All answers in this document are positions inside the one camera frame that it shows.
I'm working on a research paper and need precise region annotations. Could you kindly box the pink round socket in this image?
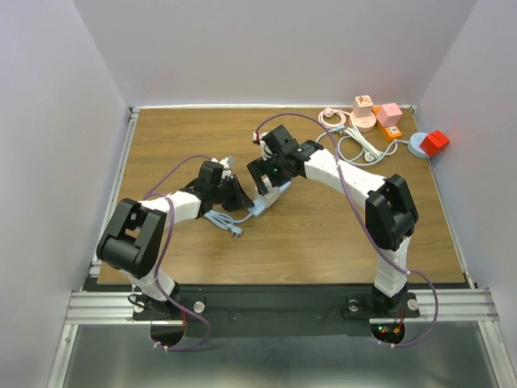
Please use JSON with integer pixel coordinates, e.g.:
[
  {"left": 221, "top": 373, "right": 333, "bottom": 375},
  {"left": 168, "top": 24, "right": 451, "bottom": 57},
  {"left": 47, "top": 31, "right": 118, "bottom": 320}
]
[{"left": 349, "top": 112, "right": 376, "bottom": 133}]

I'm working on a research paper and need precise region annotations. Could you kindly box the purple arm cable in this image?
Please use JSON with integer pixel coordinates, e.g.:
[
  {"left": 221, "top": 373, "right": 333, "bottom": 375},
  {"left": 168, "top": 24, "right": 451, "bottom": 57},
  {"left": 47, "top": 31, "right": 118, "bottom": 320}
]
[
  {"left": 143, "top": 154, "right": 213, "bottom": 352},
  {"left": 253, "top": 112, "right": 441, "bottom": 348}
]

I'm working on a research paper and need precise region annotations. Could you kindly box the light blue power strip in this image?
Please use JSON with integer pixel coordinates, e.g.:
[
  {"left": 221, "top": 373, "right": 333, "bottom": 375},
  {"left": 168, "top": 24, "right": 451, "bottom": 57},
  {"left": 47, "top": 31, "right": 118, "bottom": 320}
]
[{"left": 248, "top": 188, "right": 281, "bottom": 217}]

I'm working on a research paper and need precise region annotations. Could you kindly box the red cube adapter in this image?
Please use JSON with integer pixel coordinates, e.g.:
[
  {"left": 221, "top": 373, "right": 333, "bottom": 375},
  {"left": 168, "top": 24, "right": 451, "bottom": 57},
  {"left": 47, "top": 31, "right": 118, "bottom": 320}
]
[{"left": 419, "top": 130, "right": 450, "bottom": 158}]

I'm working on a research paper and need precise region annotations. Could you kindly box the orange power strip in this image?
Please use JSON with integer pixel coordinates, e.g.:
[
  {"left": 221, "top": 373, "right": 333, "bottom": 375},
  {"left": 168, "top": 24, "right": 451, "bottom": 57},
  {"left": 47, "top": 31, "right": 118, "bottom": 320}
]
[{"left": 372, "top": 105, "right": 401, "bottom": 142}]

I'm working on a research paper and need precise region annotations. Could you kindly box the aluminium frame rail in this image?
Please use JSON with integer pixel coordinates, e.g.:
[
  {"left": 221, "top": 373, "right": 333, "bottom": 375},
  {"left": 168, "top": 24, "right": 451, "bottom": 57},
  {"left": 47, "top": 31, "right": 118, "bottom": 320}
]
[{"left": 65, "top": 289, "right": 500, "bottom": 325}]

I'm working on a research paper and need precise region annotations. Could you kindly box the grey round socket cable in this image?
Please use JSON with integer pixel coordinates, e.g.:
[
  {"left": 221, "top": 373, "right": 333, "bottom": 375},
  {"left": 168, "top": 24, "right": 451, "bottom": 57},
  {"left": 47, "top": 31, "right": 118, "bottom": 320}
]
[{"left": 314, "top": 124, "right": 410, "bottom": 166}]

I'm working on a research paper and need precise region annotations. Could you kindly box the pink cube adapter with drawing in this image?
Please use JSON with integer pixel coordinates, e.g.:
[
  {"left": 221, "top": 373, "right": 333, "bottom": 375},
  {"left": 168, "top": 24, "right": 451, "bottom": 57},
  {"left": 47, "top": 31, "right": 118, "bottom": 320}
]
[{"left": 352, "top": 95, "right": 373, "bottom": 117}]

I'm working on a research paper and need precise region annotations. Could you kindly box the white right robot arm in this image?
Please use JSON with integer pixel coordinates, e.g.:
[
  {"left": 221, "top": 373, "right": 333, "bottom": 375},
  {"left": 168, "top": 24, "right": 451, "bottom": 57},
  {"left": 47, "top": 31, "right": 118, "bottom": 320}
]
[{"left": 247, "top": 125, "right": 418, "bottom": 315}]

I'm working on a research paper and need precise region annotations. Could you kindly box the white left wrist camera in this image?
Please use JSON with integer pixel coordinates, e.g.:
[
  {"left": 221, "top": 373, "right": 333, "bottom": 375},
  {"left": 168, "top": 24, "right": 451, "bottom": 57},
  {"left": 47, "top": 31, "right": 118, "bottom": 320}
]
[{"left": 212, "top": 155, "right": 235, "bottom": 180}]

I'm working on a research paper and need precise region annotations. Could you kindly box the white cube adapter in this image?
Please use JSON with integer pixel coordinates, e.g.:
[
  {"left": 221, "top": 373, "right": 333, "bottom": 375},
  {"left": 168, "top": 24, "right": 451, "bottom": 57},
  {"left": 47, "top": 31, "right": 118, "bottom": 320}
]
[{"left": 255, "top": 177, "right": 291, "bottom": 208}]

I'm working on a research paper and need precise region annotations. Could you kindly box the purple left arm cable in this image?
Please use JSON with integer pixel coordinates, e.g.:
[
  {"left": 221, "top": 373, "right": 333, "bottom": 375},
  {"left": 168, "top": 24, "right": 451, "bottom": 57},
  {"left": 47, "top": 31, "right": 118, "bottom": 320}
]
[{"left": 143, "top": 154, "right": 213, "bottom": 352}]

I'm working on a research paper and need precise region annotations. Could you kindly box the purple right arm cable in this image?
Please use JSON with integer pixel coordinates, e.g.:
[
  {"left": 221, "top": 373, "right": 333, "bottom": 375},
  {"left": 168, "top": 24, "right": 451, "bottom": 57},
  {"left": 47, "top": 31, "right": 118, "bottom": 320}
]
[{"left": 253, "top": 112, "right": 441, "bottom": 348}]

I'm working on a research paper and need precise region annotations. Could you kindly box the light blue strip cable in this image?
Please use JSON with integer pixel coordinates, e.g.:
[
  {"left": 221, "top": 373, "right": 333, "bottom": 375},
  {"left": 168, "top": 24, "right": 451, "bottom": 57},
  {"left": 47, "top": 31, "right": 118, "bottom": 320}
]
[{"left": 204, "top": 209, "right": 254, "bottom": 239}]

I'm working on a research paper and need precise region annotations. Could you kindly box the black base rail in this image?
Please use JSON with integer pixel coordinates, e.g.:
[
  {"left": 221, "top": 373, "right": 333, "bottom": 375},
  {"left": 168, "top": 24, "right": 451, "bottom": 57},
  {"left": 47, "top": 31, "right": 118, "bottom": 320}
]
[{"left": 68, "top": 285, "right": 420, "bottom": 340}]

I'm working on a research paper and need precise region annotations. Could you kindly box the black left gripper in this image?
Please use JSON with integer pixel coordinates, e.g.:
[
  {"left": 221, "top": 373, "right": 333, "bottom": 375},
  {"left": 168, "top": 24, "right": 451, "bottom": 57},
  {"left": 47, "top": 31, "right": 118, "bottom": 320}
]
[{"left": 211, "top": 175, "right": 254, "bottom": 212}]

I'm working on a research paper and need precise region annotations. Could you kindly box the grey round socket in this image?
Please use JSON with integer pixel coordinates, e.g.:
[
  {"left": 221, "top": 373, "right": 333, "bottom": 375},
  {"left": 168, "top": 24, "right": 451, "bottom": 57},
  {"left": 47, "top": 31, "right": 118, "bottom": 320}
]
[{"left": 407, "top": 132, "right": 430, "bottom": 159}]

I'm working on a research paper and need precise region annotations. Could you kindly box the white orange strip cable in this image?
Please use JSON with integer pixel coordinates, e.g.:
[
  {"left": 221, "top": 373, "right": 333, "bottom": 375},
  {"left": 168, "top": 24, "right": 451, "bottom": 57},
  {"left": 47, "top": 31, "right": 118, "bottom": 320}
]
[{"left": 345, "top": 123, "right": 383, "bottom": 162}]

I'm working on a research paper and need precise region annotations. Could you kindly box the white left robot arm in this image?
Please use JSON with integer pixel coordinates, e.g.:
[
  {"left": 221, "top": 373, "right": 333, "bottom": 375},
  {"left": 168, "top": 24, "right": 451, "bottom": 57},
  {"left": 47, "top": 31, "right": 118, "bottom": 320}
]
[{"left": 96, "top": 157, "right": 253, "bottom": 318}]

